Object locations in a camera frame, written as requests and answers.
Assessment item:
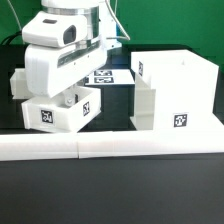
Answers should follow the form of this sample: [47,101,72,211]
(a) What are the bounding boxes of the white cable on backdrop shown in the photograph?
[5,0,24,33]

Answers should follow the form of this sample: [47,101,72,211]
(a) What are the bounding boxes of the white fiducial marker sheet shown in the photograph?
[85,69,134,86]

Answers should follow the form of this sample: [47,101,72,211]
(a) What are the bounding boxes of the white drawer cabinet box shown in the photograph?
[131,50,219,130]

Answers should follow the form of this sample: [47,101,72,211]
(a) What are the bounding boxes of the white front drawer tray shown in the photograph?
[21,86,101,133]

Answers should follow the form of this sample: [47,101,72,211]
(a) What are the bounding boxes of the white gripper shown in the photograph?
[25,36,107,107]

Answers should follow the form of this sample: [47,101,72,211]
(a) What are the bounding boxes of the white drawer tray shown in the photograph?
[21,86,101,133]
[10,68,32,99]

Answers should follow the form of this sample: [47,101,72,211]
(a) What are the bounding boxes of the white L-shaped foam fence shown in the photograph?
[0,113,224,162]

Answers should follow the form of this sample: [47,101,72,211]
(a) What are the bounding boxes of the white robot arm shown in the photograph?
[22,0,119,106]

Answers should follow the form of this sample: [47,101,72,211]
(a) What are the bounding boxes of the white rear drawer tray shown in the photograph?
[10,68,32,99]

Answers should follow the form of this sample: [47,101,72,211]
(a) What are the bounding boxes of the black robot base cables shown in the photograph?
[0,30,24,46]

